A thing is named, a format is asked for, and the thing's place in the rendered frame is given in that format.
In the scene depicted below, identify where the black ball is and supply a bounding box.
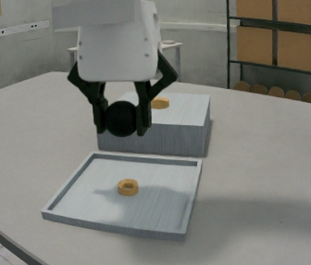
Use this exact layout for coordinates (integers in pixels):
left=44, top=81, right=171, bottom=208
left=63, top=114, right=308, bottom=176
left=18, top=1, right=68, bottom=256
left=104, top=100, right=137, bottom=137

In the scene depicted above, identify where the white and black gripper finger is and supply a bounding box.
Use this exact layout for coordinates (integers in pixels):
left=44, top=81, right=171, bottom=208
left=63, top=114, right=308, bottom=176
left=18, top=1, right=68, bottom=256
left=68, top=60, right=108, bottom=134
left=133, top=49, right=179, bottom=137

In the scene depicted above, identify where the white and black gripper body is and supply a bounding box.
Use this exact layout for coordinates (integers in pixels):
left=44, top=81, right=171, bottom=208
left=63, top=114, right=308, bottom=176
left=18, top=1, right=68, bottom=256
left=77, top=0, right=162, bottom=82

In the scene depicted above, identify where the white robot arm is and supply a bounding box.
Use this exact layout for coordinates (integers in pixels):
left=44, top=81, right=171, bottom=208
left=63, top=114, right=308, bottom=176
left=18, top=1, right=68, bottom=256
left=52, top=0, right=141, bottom=30

